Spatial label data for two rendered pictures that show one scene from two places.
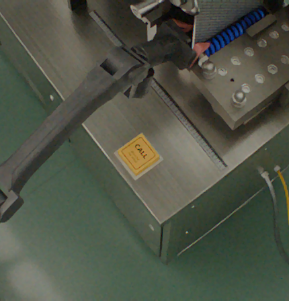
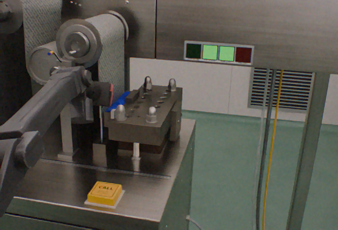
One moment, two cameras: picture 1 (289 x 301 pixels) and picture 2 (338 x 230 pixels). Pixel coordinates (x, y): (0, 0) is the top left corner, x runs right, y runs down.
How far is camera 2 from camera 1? 1.22 m
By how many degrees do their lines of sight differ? 58
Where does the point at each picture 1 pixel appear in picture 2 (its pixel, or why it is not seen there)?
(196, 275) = not seen: outside the picture
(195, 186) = (161, 192)
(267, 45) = (143, 101)
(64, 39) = not seen: outside the picture
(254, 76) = not seen: hidden behind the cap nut
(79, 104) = (56, 84)
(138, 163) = (110, 193)
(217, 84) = (131, 120)
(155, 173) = (126, 199)
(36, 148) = (35, 107)
